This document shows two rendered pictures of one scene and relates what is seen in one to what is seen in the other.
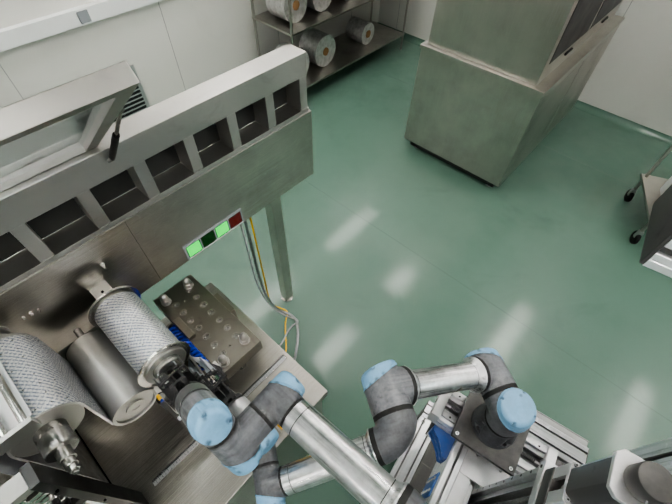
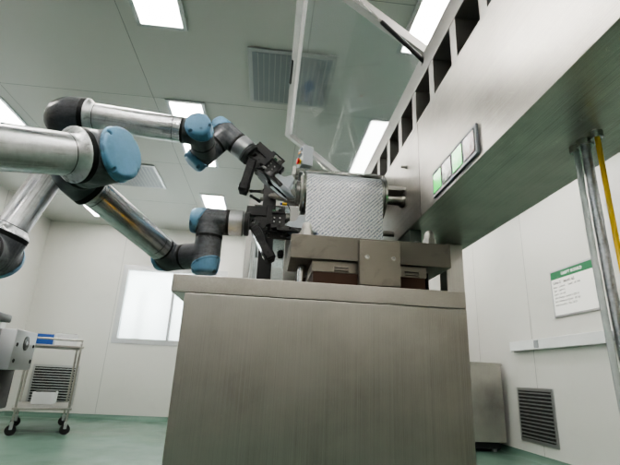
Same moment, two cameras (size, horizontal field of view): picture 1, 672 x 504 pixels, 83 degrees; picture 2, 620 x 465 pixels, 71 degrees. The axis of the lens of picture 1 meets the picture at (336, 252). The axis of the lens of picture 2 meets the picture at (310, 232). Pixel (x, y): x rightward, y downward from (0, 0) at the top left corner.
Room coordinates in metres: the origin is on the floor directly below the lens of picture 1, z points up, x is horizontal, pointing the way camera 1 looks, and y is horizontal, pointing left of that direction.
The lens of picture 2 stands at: (1.29, -0.45, 0.70)
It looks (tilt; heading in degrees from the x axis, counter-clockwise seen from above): 18 degrees up; 135
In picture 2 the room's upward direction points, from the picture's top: 3 degrees clockwise
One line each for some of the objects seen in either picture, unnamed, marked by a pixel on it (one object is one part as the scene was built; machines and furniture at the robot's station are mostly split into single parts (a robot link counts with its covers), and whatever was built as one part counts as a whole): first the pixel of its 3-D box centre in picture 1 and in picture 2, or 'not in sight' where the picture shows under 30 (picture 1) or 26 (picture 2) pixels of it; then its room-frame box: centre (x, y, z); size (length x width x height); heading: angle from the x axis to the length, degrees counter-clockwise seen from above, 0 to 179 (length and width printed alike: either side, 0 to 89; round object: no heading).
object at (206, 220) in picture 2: (256, 431); (209, 222); (0.24, 0.20, 1.11); 0.11 x 0.08 x 0.09; 50
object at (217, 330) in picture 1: (207, 323); (364, 258); (0.61, 0.45, 1.00); 0.40 x 0.16 x 0.06; 50
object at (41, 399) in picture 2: not in sight; (48, 380); (-4.43, 1.26, 0.51); 0.91 x 0.58 x 1.02; 164
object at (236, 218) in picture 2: (237, 411); (237, 223); (0.29, 0.26, 1.11); 0.08 x 0.05 x 0.08; 140
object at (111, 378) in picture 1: (111, 375); not in sight; (0.35, 0.61, 1.17); 0.26 x 0.12 x 0.12; 50
